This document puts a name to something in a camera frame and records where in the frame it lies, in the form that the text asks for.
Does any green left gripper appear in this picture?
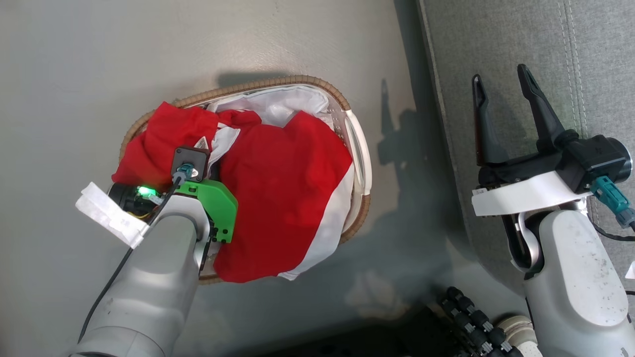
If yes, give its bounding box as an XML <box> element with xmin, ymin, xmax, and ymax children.
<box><xmin>175</xmin><ymin>178</ymin><xmax>239</xmax><ymax>244</ymax></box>

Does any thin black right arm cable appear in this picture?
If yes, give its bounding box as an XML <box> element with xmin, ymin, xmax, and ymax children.
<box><xmin>587</xmin><ymin>211</ymin><xmax>635</xmax><ymax>243</ymax></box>

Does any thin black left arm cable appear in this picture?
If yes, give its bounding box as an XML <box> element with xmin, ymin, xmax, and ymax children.
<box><xmin>78</xmin><ymin>176</ymin><xmax>183</xmax><ymax>344</ymax></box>

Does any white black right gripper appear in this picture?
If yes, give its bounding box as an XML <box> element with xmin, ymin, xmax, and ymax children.
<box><xmin>471</xmin><ymin>63</ymin><xmax>594</xmax><ymax>217</ymax></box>

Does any teal right camera connector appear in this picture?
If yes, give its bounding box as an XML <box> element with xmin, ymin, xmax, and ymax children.
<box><xmin>590</xmin><ymin>176</ymin><xmax>635</xmax><ymax>230</ymax></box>

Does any grey fabric sofa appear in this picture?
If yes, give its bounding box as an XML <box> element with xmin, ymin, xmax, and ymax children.
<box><xmin>417</xmin><ymin>0</ymin><xmax>635</xmax><ymax>357</ymax></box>

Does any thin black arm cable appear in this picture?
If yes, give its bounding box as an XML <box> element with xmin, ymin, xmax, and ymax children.
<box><xmin>587</xmin><ymin>211</ymin><xmax>635</xmax><ymax>243</ymax></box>
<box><xmin>78</xmin><ymin>176</ymin><xmax>183</xmax><ymax>344</ymax></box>

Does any white paper tag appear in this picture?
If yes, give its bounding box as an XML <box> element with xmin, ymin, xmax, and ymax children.
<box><xmin>75</xmin><ymin>182</ymin><xmax>150</xmax><ymax>249</ymax></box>

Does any white wicker-rimmed laundry basket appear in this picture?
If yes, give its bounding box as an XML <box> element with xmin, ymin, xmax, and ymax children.
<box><xmin>119</xmin><ymin>75</ymin><xmax>372</xmax><ymax>285</ymax></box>

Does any white plastic basket liner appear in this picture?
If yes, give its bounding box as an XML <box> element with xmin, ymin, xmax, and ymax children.
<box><xmin>207</xmin><ymin>84</ymin><xmax>334</xmax><ymax>129</ymax></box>

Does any red garment with white trim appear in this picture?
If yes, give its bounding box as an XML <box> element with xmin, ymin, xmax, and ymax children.
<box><xmin>213</xmin><ymin>111</ymin><xmax>356</xmax><ymax>284</ymax></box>

